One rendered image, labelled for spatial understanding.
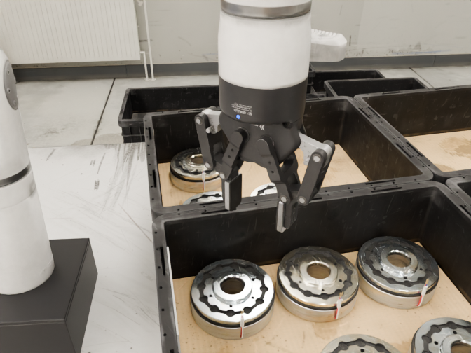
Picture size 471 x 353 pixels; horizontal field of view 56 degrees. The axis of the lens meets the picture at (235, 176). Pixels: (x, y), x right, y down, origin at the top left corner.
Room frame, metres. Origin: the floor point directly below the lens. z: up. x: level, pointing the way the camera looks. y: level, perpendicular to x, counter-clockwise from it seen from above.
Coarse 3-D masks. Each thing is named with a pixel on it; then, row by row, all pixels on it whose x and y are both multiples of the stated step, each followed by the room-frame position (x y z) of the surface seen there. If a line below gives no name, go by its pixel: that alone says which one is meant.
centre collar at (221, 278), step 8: (224, 272) 0.39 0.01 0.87; (232, 272) 0.39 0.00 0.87; (240, 272) 0.39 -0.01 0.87; (216, 280) 0.38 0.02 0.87; (224, 280) 0.38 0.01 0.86; (240, 280) 0.38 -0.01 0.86; (248, 280) 0.38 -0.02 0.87; (216, 288) 0.37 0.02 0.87; (248, 288) 0.37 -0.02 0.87; (216, 296) 0.36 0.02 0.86; (224, 296) 0.35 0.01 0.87; (232, 296) 0.35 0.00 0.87; (240, 296) 0.35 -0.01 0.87; (248, 296) 0.36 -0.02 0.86
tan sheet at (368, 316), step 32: (352, 256) 0.46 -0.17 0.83; (448, 288) 0.40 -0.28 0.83; (192, 320) 0.35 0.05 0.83; (288, 320) 0.35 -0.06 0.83; (352, 320) 0.35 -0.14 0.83; (384, 320) 0.35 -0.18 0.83; (416, 320) 0.35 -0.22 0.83; (192, 352) 0.31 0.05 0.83; (224, 352) 0.31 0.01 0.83; (256, 352) 0.31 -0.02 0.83; (288, 352) 0.31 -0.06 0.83
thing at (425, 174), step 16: (336, 96) 0.80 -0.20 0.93; (160, 112) 0.73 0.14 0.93; (176, 112) 0.73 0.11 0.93; (192, 112) 0.73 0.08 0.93; (368, 112) 0.73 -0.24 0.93; (144, 128) 0.66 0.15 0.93; (384, 128) 0.66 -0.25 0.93; (400, 144) 0.61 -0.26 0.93; (416, 160) 0.56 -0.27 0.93; (416, 176) 0.52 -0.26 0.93; (432, 176) 0.52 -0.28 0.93; (160, 192) 0.48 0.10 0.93; (320, 192) 0.48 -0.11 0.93; (336, 192) 0.48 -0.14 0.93; (160, 208) 0.44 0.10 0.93; (176, 208) 0.44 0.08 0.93; (192, 208) 0.44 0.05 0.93; (208, 208) 0.44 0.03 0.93
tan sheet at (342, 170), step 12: (300, 156) 0.74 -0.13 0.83; (336, 156) 0.74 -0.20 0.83; (348, 156) 0.74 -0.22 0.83; (168, 168) 0.69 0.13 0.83; (240, 168) 0.69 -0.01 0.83; (252, 168) 0.69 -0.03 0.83; (264, 168) 0.69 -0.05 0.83; (300, 168) 0.69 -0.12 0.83; (336, 168) 0.69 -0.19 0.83; (348, 168) 0.69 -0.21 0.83; (168, 180) 0.65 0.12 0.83; (252, 180) 0.65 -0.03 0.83; (264, 180) 0.65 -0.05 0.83; (300, 180) 0.65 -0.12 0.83; (324, 180) 0.65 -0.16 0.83; (336, 180) 0.65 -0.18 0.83; (348, 180) 0.65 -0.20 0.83; (360, 180) 0.65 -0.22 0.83; (168, 192) 0.62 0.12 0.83; (180, 192) 0.62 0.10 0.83; (168, 204) 0.58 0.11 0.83; (180, 204) 0.58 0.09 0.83
